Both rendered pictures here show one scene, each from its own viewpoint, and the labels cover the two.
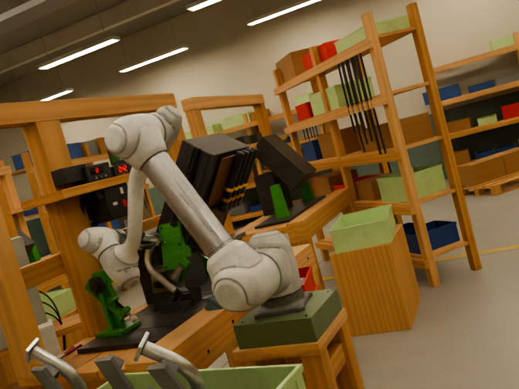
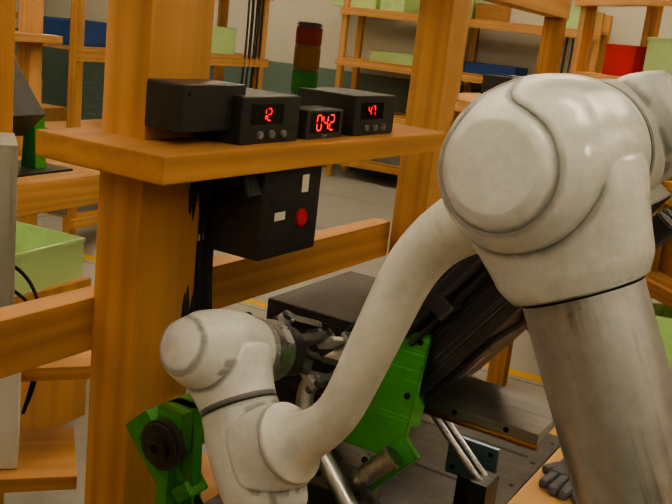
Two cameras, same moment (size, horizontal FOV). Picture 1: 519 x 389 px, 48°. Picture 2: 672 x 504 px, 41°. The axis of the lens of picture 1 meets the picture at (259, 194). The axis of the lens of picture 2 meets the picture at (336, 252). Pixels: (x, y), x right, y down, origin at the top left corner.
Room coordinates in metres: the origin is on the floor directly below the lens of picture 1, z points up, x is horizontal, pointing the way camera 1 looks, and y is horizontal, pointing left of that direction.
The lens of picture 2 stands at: (1.21, 0.47, 1.73)
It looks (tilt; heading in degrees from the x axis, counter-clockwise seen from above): 14 degrees down; 3
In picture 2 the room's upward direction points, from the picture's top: 6 degrees clockwise
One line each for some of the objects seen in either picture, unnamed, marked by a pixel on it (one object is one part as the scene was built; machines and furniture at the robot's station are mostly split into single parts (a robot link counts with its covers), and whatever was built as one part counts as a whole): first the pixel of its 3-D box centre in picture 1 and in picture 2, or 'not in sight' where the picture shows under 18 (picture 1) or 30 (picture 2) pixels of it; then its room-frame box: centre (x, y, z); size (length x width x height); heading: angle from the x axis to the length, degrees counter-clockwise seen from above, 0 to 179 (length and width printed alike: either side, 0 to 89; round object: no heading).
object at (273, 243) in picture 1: (271, 262); not in sight; (1.99, 0.02, 1.10); 0.18 x 0.16 x 0.22; 151
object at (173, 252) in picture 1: (176, 244); (394, 383); (2.62, 0.42, 1.17); 0.13 x 0.12 x 0.20; 153
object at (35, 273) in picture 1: (111, 242); (220, 281); (2.88, 0.78, 1.23); 1.30 x 0.05 x 0.09; 153
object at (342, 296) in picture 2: (169, 260); (341, 376); (2.87, 0.52, 1.07); 0.30 x 0.18 x 0.34; 153
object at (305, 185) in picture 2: (110, 203); (263, 204); (2.71, 0.68, 1.42); 0.17 x 0.12 x 0.15; 153
